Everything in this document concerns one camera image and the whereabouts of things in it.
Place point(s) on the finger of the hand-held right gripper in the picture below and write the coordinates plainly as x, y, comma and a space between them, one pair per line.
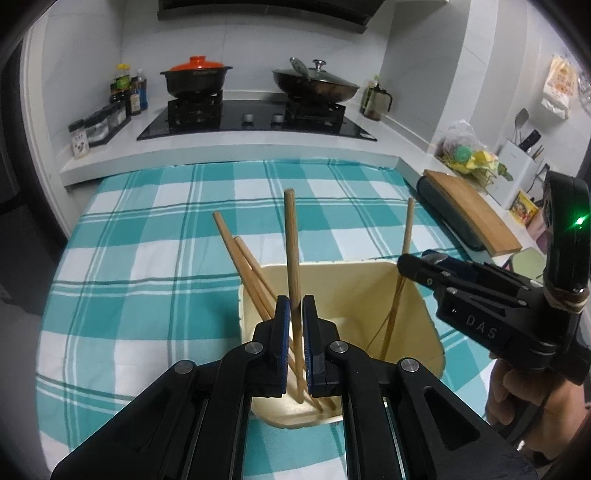
461, 265
425, 272

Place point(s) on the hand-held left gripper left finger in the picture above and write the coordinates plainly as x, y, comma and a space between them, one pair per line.
282, 332

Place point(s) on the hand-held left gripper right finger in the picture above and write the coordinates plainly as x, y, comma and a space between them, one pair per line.
310, 332

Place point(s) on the wooden chopstick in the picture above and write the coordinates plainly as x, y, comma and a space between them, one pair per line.
251, 265
292, 240
231, 244
406, 230

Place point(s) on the cream plastic utensil box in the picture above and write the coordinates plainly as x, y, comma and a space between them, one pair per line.
351, 295

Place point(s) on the person's right hand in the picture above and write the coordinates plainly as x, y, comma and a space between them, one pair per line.
512, 392

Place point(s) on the wooden cutting board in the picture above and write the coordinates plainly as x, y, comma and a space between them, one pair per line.
475, 212

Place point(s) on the pale green lid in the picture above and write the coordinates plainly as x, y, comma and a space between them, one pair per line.
528, 263

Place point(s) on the yellow printed box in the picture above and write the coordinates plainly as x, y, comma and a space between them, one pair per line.
524, 207

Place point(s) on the white knife block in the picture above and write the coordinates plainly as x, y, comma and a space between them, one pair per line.
517, 175

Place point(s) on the yellow cloth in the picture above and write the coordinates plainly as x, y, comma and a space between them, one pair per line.
482, 161

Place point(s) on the clear plastic bag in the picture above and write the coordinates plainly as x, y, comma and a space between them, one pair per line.
457, 143

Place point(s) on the teal checked tablecloth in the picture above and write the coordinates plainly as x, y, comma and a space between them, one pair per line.
138, 277

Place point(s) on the grey spatula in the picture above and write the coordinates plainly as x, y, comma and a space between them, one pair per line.
522, 120

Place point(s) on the dark water jug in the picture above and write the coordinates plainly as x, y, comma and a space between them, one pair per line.
376, 101

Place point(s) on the hanging printed bag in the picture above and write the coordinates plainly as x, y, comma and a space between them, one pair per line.
558, 87

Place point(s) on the wok with glass lid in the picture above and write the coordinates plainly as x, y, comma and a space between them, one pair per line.
318, 90

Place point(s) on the black gas hob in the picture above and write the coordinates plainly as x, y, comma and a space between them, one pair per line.
258, 122

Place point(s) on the hanging metal rack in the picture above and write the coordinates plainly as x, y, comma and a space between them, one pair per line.
585, 92

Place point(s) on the black clay pot orange lid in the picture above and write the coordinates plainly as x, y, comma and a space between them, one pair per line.
194, 83

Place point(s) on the rack of spice jars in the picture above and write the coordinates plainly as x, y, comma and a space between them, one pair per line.
106, 124

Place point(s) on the dark sauce bottle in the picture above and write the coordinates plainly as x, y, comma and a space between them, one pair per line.
135, 99

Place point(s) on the white labelled spice jar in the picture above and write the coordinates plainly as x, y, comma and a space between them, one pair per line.
78, 141

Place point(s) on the green label sauce bottle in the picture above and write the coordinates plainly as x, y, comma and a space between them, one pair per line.
120, 85

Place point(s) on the black range hood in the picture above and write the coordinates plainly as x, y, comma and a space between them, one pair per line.
277, 11

